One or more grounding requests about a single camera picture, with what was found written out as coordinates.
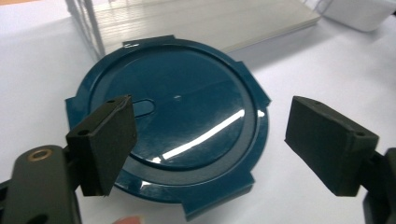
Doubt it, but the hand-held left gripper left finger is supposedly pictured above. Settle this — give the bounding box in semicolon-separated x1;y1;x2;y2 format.
64;94;138;198

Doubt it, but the white wire rack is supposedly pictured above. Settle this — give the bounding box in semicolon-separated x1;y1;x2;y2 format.
64;0;321;61

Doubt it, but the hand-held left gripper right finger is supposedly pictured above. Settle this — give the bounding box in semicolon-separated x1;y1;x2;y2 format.
284;95;381;198

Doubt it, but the white rectangular container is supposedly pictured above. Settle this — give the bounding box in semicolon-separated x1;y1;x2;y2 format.
317;0;396;33

